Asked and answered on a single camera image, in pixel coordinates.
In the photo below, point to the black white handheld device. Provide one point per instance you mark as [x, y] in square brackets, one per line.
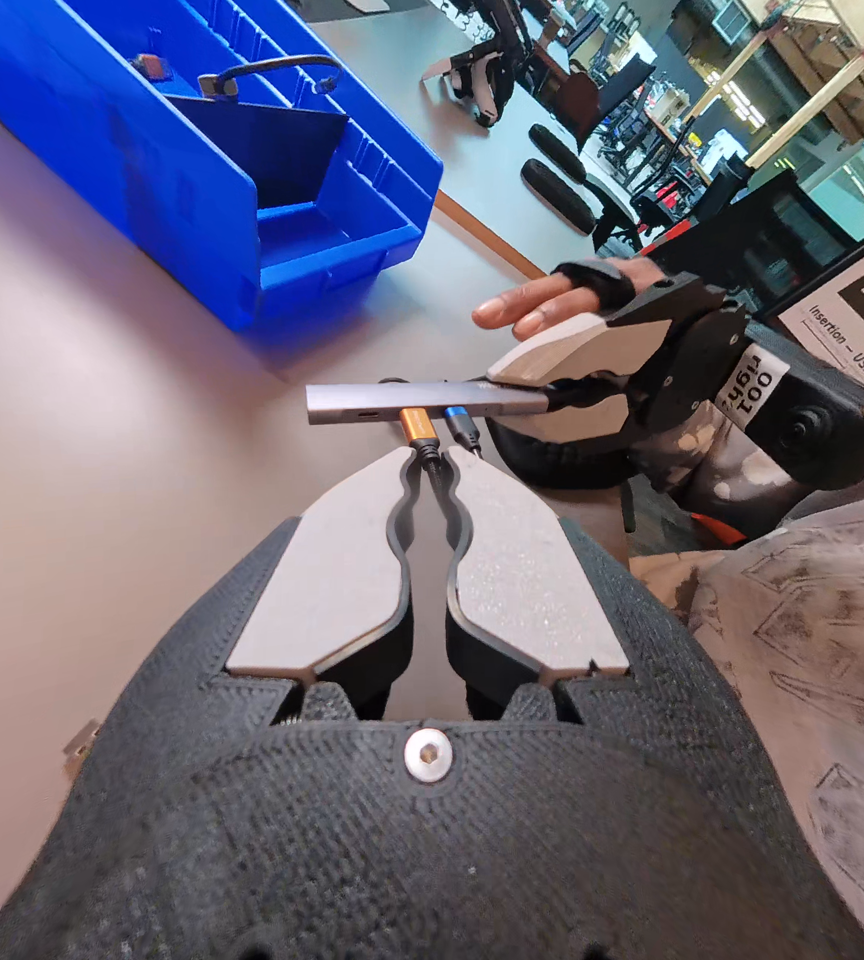
[477, 82]

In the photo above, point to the black chair armrest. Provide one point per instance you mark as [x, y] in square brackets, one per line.
[555, 150]
[555, 196]

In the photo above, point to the orange black office chair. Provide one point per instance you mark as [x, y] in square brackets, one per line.
[720, 529]

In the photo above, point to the white printed sign board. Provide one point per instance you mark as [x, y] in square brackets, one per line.
[851, 322]

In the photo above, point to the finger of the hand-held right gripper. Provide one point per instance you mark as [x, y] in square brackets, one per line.
[582, 421]
[574, 349]

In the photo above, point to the blue storage bin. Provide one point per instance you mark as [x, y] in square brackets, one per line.
[102, 150]

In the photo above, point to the brown office chair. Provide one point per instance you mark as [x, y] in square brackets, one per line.
[578, 105]

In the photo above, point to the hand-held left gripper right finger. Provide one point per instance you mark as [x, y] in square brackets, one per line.
[529, 585]

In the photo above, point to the person's right forearm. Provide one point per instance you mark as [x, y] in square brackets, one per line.
[724, 480]

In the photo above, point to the black textured armrest pad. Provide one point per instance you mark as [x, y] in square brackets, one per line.
[552, 465]

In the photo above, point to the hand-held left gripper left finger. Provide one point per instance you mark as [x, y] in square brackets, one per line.
[327, 577]

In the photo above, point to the person's right hand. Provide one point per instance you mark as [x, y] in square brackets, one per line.
[529, 307]

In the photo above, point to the grey usb hub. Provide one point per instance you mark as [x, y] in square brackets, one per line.
[402, 396]

